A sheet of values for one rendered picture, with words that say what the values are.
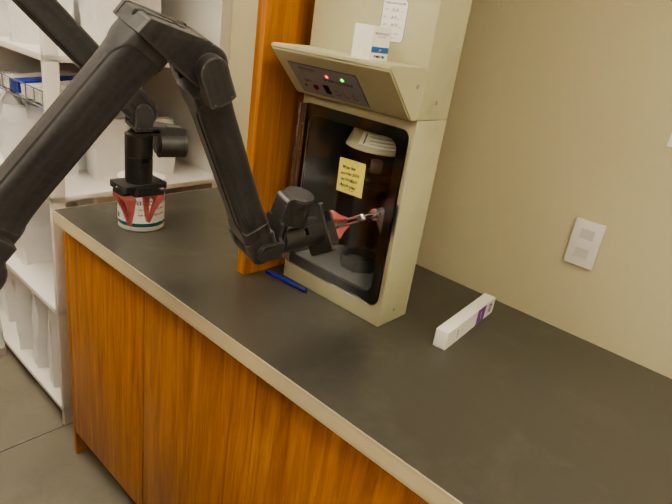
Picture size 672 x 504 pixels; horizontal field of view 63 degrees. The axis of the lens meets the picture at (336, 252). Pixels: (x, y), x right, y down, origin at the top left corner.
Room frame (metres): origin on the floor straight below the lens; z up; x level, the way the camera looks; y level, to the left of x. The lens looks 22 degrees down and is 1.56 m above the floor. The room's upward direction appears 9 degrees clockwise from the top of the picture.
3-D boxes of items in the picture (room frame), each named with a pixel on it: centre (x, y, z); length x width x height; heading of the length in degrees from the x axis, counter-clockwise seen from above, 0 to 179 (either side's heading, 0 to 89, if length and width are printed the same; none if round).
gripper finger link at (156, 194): (1.15, 0.44, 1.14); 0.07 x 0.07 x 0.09; 51
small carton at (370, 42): (1.13, -0.01, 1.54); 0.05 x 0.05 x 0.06; 47
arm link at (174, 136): (1.17, 0.42, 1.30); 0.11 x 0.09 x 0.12; 127
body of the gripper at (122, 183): (1.14, 0.45, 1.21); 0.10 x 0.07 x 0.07; 141
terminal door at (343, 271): (1.20, 0.01, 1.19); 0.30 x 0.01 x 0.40; 50
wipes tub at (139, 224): (1.51, 0.58, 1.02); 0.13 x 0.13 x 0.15
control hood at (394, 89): (1.17, 0.04, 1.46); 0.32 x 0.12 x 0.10; 51
